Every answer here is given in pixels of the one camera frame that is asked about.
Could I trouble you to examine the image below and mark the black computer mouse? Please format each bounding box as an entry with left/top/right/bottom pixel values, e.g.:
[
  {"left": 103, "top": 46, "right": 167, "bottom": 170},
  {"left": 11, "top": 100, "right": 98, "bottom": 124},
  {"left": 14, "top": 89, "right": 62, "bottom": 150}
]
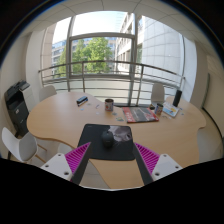
[{"left": 101, "top": 130, "right": 116, "bottom": 149}]

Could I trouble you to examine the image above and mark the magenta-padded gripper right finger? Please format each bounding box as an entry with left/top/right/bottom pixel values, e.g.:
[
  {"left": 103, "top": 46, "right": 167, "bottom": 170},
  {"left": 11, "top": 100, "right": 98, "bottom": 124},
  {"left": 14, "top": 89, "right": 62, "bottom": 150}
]
[{"left": 132, "top": 142, "right": 184, "bottom": 186}]

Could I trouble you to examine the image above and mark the black stapler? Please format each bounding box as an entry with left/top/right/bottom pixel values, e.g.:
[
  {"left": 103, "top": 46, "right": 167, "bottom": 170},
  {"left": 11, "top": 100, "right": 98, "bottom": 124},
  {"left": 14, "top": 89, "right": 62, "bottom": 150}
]
[{"left": 76, "top": 95, "right": 89, "bottom": 107}]

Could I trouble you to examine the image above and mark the metal balcony railing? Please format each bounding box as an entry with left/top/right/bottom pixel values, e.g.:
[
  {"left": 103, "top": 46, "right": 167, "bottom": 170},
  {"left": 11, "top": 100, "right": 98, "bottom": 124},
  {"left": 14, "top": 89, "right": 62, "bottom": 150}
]
[{"left": 37, "top": 60, "right": 186, "bottom": 107}]

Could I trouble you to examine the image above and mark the red magazine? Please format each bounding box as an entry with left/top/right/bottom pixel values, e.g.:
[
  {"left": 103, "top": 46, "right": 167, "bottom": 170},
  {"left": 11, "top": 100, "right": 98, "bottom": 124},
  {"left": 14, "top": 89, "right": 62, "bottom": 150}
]
[{"left": 121, "top": 106, "right": 160, "bottom": 124}]

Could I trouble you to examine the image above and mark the black mouse pad with print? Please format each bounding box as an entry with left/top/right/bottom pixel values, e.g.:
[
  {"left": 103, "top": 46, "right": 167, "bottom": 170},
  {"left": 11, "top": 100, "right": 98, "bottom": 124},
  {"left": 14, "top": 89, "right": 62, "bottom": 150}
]
[{"left": 77, "top": 123, "right": 136, "bottom": 162}]

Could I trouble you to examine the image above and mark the printed mug with dark inside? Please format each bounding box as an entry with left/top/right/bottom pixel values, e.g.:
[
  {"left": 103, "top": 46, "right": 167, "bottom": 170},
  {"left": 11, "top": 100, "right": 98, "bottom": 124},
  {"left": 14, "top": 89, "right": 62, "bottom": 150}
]
[{"left": 104, "top": 98, "right": 115, "bottom": 112}]

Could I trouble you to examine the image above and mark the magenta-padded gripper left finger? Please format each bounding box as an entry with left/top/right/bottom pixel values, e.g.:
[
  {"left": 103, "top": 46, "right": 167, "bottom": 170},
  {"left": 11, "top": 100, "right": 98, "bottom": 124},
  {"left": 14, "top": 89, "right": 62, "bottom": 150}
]
[{"left": 40, "top": 142, "right": 93, "bottom": 186}]

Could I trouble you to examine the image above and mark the white chair with wooden legs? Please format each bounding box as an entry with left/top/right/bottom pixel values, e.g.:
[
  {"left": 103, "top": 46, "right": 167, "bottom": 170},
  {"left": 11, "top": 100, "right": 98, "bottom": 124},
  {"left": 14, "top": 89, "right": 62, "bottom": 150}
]
[{"left": 1, "top": 126, "right": 48, "bottom": 164}]

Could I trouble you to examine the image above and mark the black office printer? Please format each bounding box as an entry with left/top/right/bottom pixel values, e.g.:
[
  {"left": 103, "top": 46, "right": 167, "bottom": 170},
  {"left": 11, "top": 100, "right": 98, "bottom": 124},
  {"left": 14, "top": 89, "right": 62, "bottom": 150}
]
[{"left": 3, "top": 79, "right": 36, "bottom": 138}]

